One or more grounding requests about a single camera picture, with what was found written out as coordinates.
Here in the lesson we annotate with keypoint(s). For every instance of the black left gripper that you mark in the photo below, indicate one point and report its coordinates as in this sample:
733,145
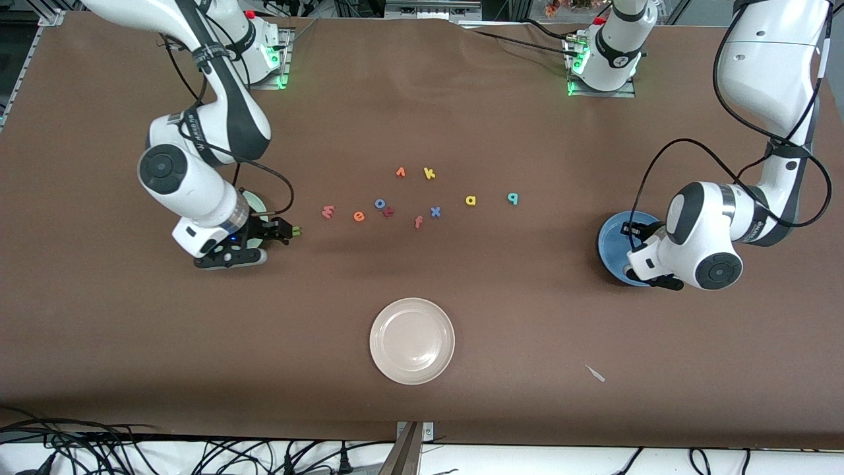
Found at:
649,232

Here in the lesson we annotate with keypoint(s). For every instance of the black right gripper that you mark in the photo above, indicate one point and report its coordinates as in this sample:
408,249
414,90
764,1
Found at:
264,229

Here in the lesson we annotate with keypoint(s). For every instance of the pink foam letter m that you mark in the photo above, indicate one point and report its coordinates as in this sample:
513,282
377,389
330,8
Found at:
328,212

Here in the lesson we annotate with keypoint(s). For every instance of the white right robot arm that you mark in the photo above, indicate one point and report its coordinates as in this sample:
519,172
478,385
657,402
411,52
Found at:
198,185

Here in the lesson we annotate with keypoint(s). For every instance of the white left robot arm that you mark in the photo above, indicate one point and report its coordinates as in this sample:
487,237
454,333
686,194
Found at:
705,218

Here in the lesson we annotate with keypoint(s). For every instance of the blue plate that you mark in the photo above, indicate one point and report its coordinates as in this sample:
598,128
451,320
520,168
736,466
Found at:
613,247

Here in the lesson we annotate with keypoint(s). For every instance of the green plate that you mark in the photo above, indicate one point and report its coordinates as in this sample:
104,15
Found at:
257,204

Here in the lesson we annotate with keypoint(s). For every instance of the white paper scrap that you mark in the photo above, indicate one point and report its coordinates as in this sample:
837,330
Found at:
595,373

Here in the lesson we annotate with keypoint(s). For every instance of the beige plate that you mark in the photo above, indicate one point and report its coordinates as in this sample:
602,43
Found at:
412,341

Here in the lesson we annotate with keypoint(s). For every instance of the small orange object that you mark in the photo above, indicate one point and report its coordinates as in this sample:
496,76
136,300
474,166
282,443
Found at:
552,8

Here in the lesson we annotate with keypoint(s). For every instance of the grey box behind table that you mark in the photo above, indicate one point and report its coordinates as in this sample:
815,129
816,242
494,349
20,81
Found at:
432,10

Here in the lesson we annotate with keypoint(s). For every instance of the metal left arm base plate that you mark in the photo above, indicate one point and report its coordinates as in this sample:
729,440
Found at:
626,94

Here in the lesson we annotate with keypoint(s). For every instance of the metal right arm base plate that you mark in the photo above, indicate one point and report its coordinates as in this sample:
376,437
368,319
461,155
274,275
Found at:
286,59

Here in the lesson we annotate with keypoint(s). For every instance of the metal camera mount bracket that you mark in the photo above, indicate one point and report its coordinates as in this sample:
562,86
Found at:
405,452

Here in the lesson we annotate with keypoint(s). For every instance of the aluminium frame rail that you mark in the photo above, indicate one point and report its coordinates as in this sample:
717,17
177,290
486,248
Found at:
30,63

